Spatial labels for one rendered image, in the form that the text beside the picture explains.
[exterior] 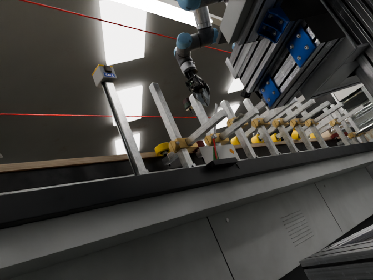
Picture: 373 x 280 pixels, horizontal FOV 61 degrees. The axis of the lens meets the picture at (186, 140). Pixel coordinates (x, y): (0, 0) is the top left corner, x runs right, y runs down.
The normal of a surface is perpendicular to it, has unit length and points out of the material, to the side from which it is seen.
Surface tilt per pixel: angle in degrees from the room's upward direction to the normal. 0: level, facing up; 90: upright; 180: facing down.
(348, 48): 90
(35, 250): 90
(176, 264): 90
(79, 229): 90
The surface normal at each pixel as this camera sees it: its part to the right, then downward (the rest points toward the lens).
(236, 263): 0.59, -0.51
